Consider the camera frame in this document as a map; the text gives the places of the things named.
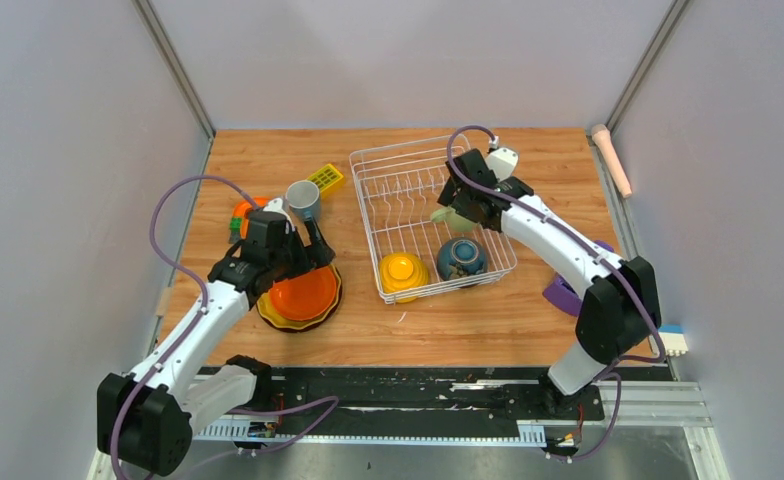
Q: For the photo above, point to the white wire dish rack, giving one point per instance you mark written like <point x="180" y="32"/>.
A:
<point x="397" y="189"/>

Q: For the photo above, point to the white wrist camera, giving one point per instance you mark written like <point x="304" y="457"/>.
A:
<point x="279" y="206"/>
<point x="501" y="160"/>

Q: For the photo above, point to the white blue toy block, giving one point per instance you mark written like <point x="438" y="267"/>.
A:
<point x="673" y="340"/>

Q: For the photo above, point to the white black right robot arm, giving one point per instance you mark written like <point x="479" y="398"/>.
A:
<point x="619" y="298"/>

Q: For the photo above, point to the pink cylinder handle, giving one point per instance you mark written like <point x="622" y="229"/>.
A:
<point x="602" y="138"/>

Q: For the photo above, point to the yellow ribbed bowl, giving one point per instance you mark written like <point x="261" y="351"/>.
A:
<point x="401" y="274"/>

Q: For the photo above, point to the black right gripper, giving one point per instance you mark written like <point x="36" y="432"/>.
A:
<point x="448" y="194"/>

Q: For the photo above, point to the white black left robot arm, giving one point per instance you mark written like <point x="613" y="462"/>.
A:
<point x="180" y="358"/>

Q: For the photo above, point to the dark blue floral bowl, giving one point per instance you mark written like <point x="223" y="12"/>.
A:
<point x="461" y="257"/>

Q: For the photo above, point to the orange plate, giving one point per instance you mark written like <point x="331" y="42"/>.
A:
<point x="305" y="297"/>

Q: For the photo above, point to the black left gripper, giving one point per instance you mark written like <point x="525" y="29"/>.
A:
<point x="316" y="254"/>

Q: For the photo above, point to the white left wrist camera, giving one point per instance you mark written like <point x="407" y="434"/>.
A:
<point x="279" y="206"/>

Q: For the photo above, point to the orange handle toy on pad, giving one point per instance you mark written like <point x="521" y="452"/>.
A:
<point x="239" y="223"/>

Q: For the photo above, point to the light green mug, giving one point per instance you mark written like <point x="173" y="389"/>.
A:
<point x="455" y="222"/>

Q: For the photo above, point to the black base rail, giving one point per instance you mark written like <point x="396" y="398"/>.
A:
<point x="410" y="405"/>

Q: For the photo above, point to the blue dotted mug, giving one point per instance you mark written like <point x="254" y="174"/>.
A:
<point x="304" y="200"/>

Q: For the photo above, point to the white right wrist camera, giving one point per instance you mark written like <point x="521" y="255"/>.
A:
<point x="501" y="160"/>

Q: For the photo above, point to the yellow dotted plate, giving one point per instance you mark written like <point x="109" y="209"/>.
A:
<point x="272" y="318"/>

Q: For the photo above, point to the yellow toy block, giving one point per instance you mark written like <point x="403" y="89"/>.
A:
<point x="328" y="179"/>

